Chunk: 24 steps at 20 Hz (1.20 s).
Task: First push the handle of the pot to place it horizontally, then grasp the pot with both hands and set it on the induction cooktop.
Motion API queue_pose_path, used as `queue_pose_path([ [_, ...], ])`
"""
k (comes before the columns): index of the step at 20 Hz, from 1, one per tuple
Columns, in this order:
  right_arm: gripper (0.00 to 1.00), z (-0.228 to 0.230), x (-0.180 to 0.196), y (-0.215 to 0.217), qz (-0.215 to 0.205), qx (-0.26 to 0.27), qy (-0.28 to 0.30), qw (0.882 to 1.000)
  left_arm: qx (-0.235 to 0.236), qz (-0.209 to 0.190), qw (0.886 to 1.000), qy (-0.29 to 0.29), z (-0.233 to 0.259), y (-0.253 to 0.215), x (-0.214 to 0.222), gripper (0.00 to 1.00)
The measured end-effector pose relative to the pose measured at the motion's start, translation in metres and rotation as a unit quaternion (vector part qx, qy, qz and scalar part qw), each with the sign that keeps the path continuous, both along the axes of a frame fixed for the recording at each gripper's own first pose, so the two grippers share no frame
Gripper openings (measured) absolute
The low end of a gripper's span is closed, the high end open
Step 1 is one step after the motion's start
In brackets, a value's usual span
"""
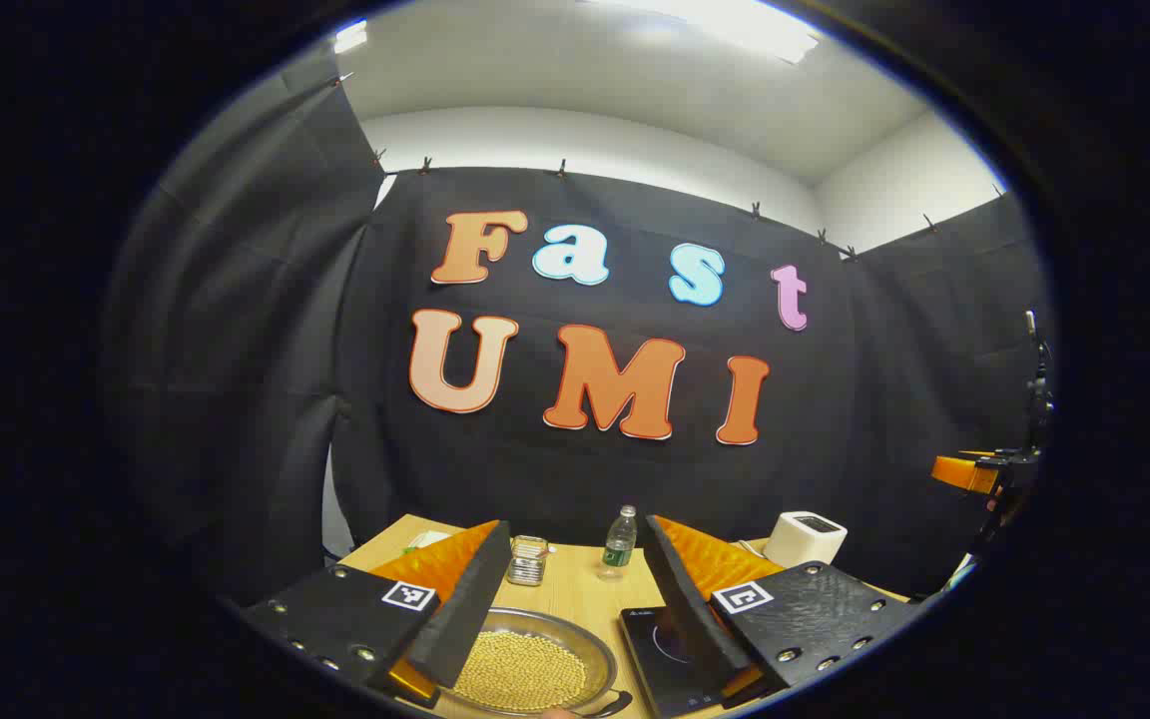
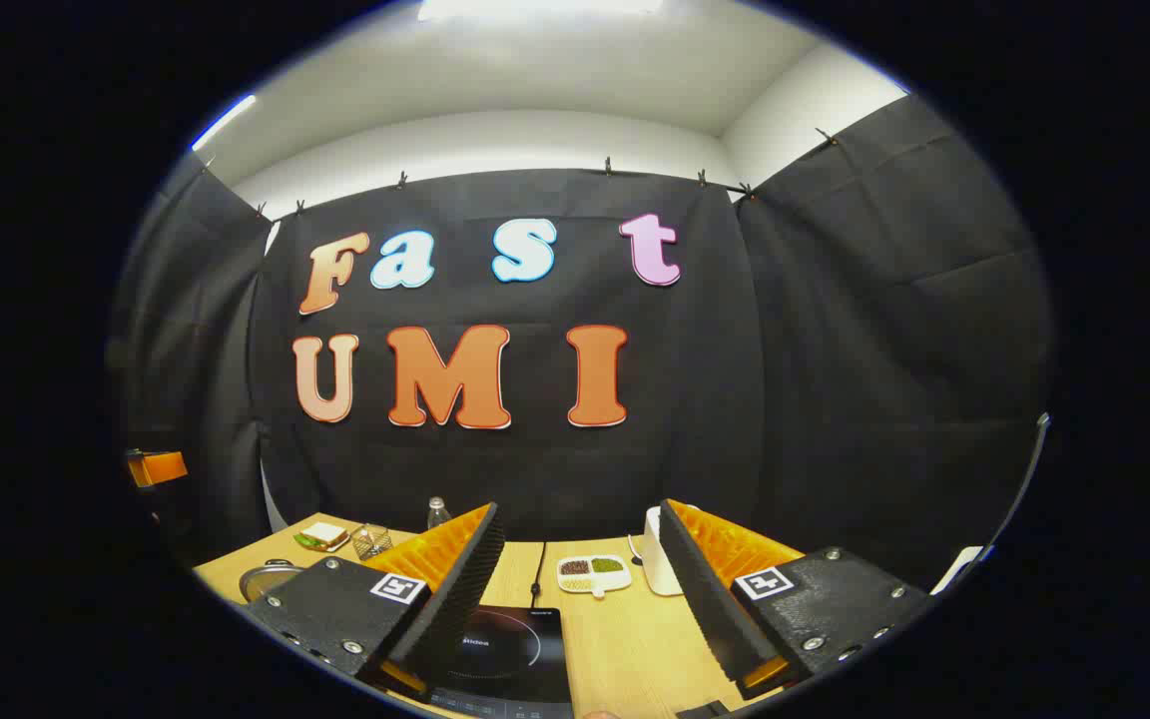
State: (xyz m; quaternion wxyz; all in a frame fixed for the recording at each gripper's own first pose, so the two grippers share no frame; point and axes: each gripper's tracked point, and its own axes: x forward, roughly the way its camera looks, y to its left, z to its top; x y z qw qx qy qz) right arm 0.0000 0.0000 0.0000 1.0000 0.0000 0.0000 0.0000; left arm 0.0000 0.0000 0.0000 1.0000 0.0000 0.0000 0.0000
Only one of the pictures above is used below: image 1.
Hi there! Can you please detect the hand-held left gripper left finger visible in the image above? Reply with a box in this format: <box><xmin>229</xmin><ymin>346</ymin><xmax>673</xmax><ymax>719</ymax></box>
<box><xmin>241</xmin><ymin>519</ymin><xmax>514</xmax><ymax>710</ymax></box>

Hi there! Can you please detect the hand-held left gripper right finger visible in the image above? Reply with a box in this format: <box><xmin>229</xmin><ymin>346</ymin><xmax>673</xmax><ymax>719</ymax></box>
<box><xmin>643</xmin><ymin>515</ymin><xmax>920</xmax><ymax>710</ymax></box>

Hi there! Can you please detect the black induction cooktop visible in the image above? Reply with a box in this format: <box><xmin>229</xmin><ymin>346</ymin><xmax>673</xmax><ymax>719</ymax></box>
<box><xmin>619</xmin><ymin>603</ymin><xmax>738</xmax><ymax>718</ymax></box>

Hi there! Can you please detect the stainless steel pot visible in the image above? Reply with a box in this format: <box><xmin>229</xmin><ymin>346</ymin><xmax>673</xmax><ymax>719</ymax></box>
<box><xmin>440</xmin><ymin>607</ymin><xmax>634</xmax><ymax>719</ymax></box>

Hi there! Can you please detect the metal mesh holder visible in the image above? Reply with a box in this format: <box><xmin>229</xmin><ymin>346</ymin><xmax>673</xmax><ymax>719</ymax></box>
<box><xmin>507</xmin><ymin>535</ymin><xmax>550</xmax><ymax>587</ymax></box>

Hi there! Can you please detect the pile of yellow soybeans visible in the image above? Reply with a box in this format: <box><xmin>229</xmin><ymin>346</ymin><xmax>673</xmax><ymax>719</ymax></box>
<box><xmin>453</xmin><ymin>631</ymin><xmax>588</xmax><ymax>712</ymax></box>

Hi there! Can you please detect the clear plastic water bottle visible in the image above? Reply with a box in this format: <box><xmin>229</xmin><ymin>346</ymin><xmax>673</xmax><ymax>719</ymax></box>
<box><xmin>597</xmin><ymin>504</ymin><xmax>639</xmax><ymax>581</ymax></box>

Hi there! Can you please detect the white box appliance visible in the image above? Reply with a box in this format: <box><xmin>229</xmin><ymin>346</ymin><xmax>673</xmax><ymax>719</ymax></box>
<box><xmin>763</xmin><ymin>511</ymin><xmax>849</xmax><ymax>570</ymax></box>

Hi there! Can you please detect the black backdrop cloth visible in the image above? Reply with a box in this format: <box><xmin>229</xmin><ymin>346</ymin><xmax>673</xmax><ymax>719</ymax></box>
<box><xmin>101</xmin><ymin>40</ymin><xmax>1055</xmax><ymax>610</ymax></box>

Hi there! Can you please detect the row of black cloth clips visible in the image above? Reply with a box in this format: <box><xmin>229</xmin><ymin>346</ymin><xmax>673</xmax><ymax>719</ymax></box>
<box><xmin>330</xmin><ymin>70</ymin><xmax>940</xmax><ymax>263</ymax></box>

